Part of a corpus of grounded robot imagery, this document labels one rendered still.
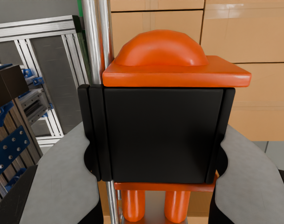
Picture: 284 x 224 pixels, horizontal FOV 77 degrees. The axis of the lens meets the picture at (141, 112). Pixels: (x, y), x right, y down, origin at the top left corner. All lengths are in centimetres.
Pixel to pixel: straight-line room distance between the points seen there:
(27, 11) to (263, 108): 149
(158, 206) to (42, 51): 118
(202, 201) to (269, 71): 65
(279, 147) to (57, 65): 191
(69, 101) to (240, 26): 105
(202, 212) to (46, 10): 138
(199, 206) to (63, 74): 106
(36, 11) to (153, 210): 142
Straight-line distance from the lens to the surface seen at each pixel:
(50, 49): 125
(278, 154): 209
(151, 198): 21
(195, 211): 46
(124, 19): 77
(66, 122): 140
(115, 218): 18
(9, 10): 159
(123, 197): 17
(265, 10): 88
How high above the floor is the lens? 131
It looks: 63 degrees down
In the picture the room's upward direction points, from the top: 177 degrees counter-clockwise
